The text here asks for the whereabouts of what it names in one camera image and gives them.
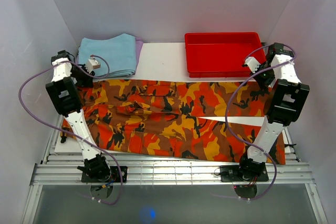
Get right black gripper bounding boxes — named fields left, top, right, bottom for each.
left=250, top=63, right=276, bottom=89

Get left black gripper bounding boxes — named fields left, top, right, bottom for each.
left=70, top=65, right=95, bottom=89

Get orange camouflage trousers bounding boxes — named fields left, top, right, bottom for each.
left=59, top=78, right=287, bottom=165

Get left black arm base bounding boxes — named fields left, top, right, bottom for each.
left=81, top=166, right=128, bottom=184

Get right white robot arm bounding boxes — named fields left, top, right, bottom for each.
left=237, top=43, right=310, bottom=181

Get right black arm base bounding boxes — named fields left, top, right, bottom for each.
left=214, top=165, right=269, bottom=183

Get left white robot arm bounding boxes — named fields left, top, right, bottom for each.
left=46, top=50, right=111, bottom=182

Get folded light blue cloth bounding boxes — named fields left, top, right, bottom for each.
left=77, top=33, right=139, bottom=78

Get red plastic tray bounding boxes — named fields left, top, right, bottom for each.
left=184, top=32, right=262, bottom=78

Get folded purple cloth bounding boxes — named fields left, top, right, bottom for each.
left=75, top=36, right=144, bottom=70

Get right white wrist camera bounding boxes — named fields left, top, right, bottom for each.
left=242, top=57, right=261, bottom=73

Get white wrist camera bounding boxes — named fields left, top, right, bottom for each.
left=84, top=57, right=101, bottom=75
left=242, top=57, right=261, bottom=73

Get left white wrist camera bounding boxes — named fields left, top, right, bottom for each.
left=84, top=57, right=101, bottom=75

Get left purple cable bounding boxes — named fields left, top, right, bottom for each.
left=17, top=55, right=124, bottom=206

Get aluminium rail frame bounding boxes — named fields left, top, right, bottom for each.
left=22, top=41, right=328, bottom=224

